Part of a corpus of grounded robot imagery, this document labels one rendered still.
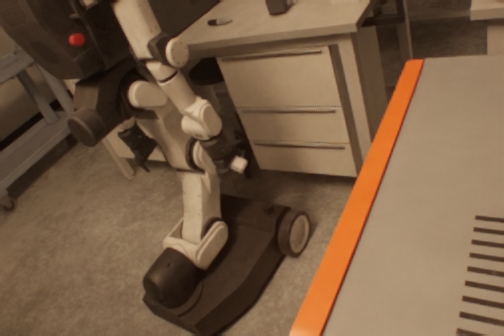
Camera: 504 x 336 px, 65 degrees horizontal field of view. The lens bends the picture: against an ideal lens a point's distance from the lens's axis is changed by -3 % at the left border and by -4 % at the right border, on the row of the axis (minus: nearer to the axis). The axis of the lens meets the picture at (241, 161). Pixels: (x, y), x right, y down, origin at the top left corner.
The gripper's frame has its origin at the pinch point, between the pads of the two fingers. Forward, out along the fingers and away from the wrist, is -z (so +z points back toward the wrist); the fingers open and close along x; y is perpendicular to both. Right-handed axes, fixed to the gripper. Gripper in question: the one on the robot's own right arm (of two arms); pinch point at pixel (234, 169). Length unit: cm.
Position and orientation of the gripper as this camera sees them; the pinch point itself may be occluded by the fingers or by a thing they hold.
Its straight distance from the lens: 144.4
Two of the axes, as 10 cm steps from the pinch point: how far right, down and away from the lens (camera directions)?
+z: -4.2, -6.2, -6.6
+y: -7.9, -1.0, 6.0
